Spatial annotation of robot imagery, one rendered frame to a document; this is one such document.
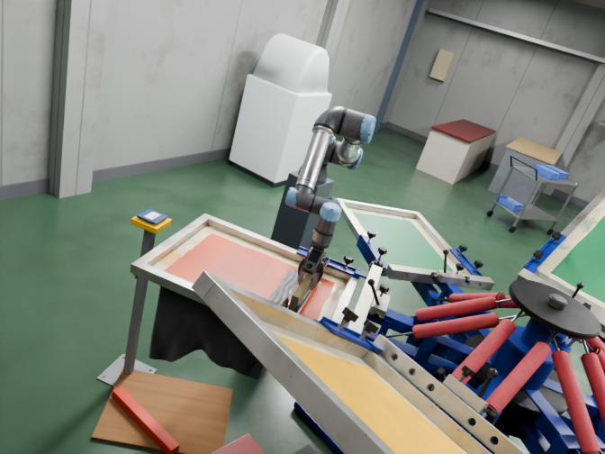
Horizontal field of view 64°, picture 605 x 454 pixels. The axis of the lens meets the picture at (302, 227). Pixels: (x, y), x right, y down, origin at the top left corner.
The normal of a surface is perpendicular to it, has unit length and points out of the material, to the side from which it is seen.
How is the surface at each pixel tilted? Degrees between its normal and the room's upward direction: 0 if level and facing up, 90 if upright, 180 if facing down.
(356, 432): 58
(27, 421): 0
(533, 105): 90
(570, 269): 32
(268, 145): 90
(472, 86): 90
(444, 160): 90
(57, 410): 0
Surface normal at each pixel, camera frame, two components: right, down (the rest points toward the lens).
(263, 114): -0.52, 0.24
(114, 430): 0.27, -0.87
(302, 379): -0.46, -0.36
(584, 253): -0.15, -0.67
